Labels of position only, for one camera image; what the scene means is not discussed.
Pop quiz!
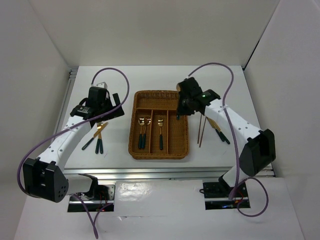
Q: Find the aluminium left side rail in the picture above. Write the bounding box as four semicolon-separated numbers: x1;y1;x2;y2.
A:
53;66;79;134

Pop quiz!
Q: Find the left copper chopstick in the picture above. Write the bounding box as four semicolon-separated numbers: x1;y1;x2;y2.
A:
197;114;202;144

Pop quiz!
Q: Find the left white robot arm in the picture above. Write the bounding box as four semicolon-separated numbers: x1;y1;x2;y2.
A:
22;86;125;203

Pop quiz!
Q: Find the gold spoon green handle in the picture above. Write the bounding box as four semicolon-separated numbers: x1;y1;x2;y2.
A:
141;117;152;149
138;117;145;149

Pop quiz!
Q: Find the right copper chopstick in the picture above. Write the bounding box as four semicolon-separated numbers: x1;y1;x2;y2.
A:
199;117;207;148

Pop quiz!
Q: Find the gold knife pile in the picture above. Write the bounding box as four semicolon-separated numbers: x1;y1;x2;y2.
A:
207;118;225;142
81;122;108;151

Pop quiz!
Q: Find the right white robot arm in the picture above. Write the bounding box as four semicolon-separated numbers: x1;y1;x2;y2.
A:
177;77;276;196

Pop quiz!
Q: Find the brown wicker cutlery tray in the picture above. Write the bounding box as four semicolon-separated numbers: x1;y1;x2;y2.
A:
128;90;189;160

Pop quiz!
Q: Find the gold knife green handle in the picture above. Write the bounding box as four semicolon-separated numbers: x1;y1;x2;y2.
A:
158;119;164;150

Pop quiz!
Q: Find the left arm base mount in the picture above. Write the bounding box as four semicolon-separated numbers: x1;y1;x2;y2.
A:
67;174;116;213

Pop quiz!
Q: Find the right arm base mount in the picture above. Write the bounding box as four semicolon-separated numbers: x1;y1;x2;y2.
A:
199;182;251;210

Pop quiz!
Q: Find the copper chopstick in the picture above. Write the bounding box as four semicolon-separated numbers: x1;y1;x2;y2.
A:
197;114;202;144
199;117;207;148

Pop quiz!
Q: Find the aluminium table front rail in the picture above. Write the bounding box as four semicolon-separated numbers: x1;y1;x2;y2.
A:
64;167;229;181

